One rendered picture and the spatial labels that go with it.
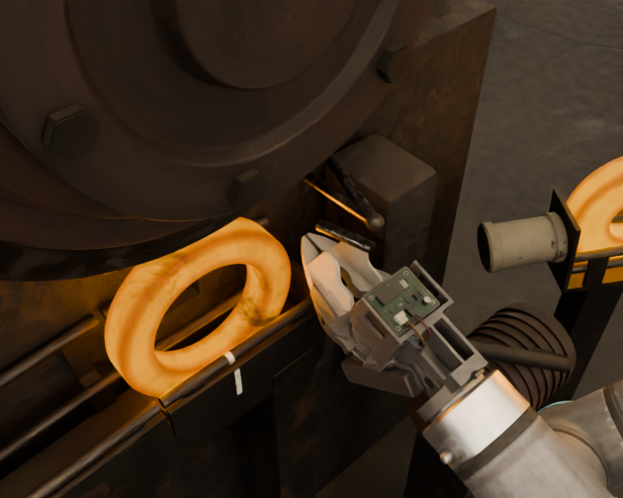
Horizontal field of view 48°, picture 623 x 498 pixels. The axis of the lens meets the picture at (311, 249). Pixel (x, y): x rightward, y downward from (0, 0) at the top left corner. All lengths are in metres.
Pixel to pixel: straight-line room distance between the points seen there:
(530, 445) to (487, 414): 0.04
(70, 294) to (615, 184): 0.57
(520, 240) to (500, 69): 1.70
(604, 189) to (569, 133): 1.44
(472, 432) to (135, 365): 0.29
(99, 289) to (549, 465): 0.41
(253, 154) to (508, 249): 0.49
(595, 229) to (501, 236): 0.11
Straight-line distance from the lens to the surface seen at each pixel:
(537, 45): 2.69
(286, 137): 0.42
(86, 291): 0.66
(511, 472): 0.63
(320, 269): 0.68
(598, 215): 0.86
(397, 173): 0.73
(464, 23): 0.86
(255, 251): 0.64
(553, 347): 0.97
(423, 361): 0.63
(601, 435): 0.73
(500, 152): 2.13
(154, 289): 0.59
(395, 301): 0.63
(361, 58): 0.44
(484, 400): 0.63
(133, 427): 0.66
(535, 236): 0.85
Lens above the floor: 1.26
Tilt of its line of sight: 45 degrees down
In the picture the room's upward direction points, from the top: straight up
